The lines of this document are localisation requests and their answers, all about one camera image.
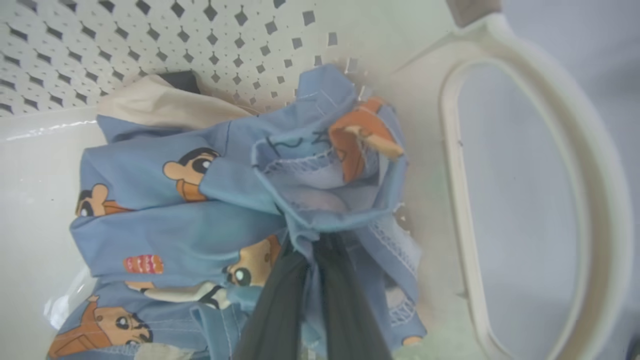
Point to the beige cloth garment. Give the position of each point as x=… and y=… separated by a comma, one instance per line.
x=160, y=107

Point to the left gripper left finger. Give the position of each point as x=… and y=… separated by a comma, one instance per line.
x=280, y=320

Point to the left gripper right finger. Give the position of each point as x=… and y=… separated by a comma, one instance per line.
x=345, y=320

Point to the cream perforated laundry basket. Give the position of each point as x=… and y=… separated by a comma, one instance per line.
x=150, y=30

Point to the blue cartoon print garment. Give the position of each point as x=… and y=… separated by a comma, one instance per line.
x=175, y=235

